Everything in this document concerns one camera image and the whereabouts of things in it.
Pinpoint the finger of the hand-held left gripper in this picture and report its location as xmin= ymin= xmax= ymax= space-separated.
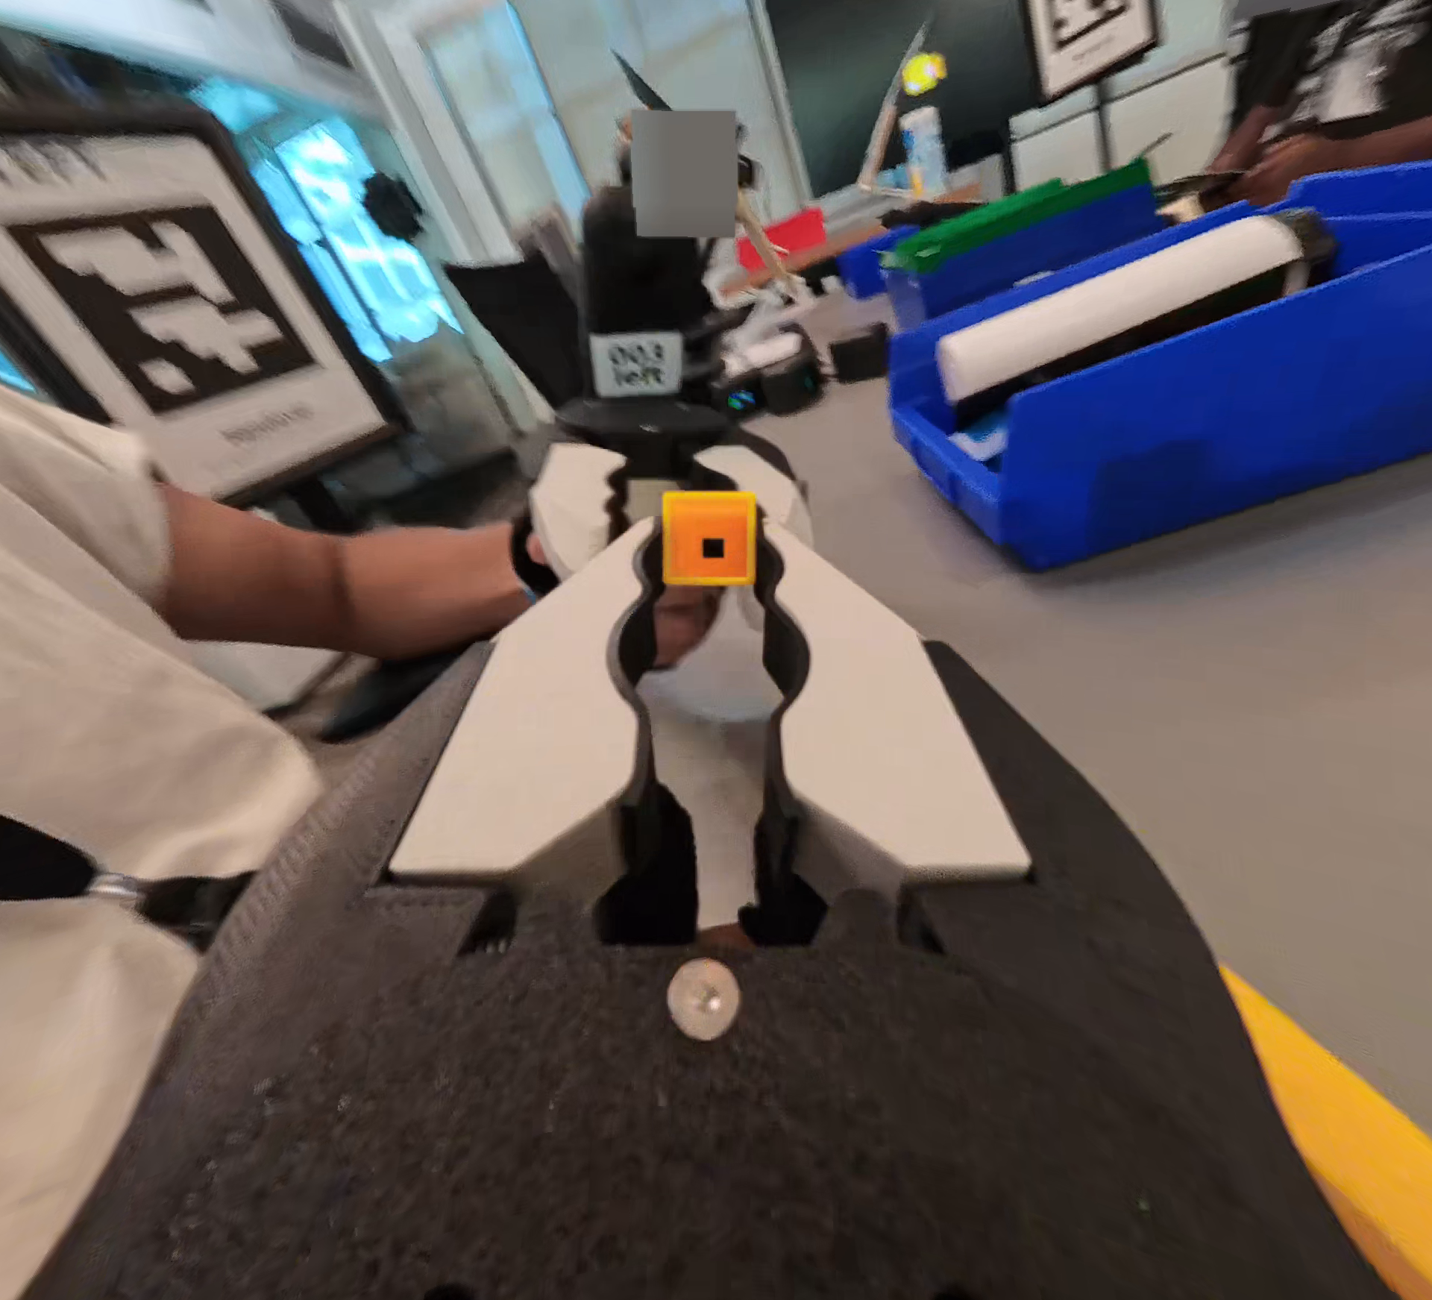
xmin=692 ymin=444 xmax=815 ymax=550
xmin=529 ymin=444 xmax=628 ymax=582

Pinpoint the yellow block stick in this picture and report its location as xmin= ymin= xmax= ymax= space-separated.
xmin=1218 ymin=965 xmax=1432 ymax=1300

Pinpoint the large black screen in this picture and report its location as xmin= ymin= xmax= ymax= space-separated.
xmin=761 ymin=0 xmax=1037 ymax=200

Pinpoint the white stand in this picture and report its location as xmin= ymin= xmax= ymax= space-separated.
xmin=721 ymin=186 xmax=830 ymax=375

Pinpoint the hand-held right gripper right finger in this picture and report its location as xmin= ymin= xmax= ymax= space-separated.
xmin=739 ymin=526 xmax=1034 ymax=949

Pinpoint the blue plastic bin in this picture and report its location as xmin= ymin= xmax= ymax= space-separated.
xmin=887 ymin=165 xmax=1432 ymax=573
xmin=838 ymin=227 xmax=922 ymax=303
xmin=884 ymin=182 xmax=1166 ymax=323

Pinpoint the black lanyard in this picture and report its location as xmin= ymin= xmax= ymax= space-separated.
xmin=0 ymin=817 xmax=253 ymax=949

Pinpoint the green plastic bin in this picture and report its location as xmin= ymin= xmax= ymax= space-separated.
xmin=884 ymin=158 xmax=1154 ymax=275

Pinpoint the person's left forearm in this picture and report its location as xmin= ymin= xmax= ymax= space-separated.
xmin=162 ymin=484 xmax=538 ymax=654

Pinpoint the short yellow block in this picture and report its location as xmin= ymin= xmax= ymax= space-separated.
xmin=661 ymin=490 xmax=760 ymax=588

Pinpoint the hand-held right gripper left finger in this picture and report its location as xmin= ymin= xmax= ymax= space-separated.
xmin=387 ymin=517 xmax=701 ymax=949

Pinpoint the white cylindrical container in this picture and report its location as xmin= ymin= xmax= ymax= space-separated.
xmin=934 ymin=213 xmax=1333 ymax=406

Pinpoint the tilted wooden board stand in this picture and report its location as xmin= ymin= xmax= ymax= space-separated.
xmin=856 ymin=19 xmax=935 ymax=200

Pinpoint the black studio light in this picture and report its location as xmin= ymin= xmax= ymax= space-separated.
xmin=363 ymin=171 xmax=427 ymax=239

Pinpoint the white wipes canister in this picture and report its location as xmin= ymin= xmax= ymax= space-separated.
xmin=901 ymin=107 xmax=950 ymax=200

